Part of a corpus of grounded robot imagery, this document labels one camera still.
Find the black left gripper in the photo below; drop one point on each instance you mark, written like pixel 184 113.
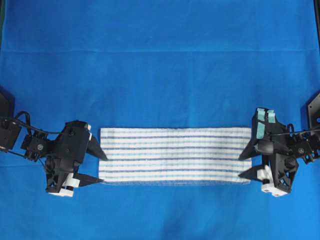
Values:
pixel 66 155

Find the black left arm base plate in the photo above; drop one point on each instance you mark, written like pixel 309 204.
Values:
pixel 7 103

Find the blue striped white towel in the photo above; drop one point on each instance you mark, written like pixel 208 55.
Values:
pixel 173 156

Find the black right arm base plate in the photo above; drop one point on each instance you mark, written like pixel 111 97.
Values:
pixel 310 112

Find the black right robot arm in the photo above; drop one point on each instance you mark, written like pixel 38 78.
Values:
pixel 307 146

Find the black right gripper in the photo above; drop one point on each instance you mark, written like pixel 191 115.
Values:
pixel 274 142

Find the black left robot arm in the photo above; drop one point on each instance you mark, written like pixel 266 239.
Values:
pixel 36 143

